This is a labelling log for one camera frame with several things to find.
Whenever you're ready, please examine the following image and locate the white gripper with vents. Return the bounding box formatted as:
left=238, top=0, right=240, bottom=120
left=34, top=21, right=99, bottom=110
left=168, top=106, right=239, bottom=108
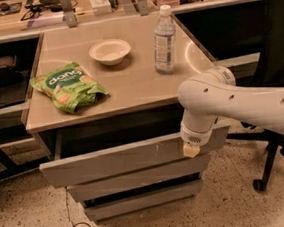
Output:
left=180, top=120, right=213, bottom=158

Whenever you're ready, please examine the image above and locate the grey top drawer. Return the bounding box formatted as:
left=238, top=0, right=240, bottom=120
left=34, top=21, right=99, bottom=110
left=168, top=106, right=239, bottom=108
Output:
left=35, top=112, right=236, bottom=192

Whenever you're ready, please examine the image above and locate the grey drawer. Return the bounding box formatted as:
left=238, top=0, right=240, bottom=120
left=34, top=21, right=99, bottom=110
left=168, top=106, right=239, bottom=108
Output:
left=35, top=112, right=236, bottom=192
left=68, top=153, right=211, bottom=202
left=81, top=178, right=207, bottom=223

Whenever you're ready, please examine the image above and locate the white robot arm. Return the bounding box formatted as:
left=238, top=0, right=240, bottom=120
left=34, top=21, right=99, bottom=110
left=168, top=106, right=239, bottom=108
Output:
left=177, top=67, right=284, bottom=155

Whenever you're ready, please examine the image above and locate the grey middle drawer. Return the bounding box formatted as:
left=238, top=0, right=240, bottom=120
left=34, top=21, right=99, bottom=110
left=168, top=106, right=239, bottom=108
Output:
left=68, top=153, right=211, bottom=202

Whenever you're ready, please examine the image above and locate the grey bottom drawer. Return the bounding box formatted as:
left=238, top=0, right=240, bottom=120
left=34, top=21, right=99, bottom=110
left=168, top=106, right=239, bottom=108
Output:
left=81, top=178, right=207, bottom=223

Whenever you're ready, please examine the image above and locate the grey cabinet with beige top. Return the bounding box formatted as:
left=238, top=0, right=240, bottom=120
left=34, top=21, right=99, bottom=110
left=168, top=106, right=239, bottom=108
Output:
left=11, top=7, right=240, bottom=165

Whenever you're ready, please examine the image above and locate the clear plastic water bottle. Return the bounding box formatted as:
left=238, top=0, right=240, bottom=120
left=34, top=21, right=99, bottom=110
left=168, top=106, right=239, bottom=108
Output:
left=153, top=5, right=176, bottom=74

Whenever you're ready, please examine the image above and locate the black office chair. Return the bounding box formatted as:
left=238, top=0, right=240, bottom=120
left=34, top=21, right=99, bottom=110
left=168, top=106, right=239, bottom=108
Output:
left=227, top=0, right=284, bottom=192

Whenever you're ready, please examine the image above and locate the white paper bowl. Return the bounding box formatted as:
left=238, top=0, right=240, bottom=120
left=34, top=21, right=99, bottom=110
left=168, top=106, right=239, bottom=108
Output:
left=89, top=39, right=131, bottom=66

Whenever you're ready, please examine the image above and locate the green snack bag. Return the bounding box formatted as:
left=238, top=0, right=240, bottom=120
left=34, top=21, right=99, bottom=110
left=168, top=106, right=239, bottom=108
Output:
left=29, top=63, right=108, bottom=113

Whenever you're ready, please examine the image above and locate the long background workbench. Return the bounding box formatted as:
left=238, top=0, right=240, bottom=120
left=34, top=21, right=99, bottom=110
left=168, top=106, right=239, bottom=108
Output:
left=0, top=0, right=262, bottom=180

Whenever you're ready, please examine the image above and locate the white tissue box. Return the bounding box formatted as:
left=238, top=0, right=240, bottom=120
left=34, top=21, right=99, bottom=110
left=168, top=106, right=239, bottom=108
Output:
left=89, top=0, right=112, bottom=15

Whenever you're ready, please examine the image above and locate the black tablet device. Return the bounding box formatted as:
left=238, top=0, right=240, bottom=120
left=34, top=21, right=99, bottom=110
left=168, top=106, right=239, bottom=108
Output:
left=24, top=0, right=60, bottom=9

